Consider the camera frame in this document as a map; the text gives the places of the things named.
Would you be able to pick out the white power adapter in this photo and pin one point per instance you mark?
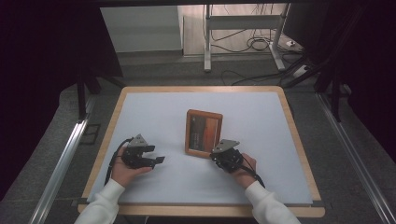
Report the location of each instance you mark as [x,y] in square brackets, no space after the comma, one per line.
[290,43]

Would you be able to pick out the black curtain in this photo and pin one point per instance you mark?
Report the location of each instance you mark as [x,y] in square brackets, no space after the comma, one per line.
[367,62]
[40,77]

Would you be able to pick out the aluminium floor rail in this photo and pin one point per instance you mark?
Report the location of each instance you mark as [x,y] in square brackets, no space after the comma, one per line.
[60,168]
[355,155]

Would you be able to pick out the person's left hand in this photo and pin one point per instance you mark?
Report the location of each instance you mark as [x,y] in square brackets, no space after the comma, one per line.
[123,174]

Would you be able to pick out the person's right hand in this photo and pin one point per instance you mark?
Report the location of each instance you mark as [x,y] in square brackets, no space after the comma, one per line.
[249,172]

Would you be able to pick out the white metal desk frame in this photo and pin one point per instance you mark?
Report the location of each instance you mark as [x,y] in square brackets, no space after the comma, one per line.
[243,22]

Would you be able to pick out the white cabinet panel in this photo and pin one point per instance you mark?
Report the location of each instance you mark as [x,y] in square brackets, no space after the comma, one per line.
[141,29]

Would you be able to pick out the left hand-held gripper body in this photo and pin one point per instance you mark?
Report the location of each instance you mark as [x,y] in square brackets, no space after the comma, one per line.
[134,157]

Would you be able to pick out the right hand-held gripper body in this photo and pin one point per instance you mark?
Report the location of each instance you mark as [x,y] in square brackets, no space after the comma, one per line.
[229,158]

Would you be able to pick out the black metal stand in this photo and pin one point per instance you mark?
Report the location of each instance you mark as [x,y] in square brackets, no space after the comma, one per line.
[82,96]

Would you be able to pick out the wooden photo frame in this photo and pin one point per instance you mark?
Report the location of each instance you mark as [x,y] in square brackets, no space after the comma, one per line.
[203,133]

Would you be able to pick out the white board with wooden frame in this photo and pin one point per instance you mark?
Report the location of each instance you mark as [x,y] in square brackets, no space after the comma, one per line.
[258,130]

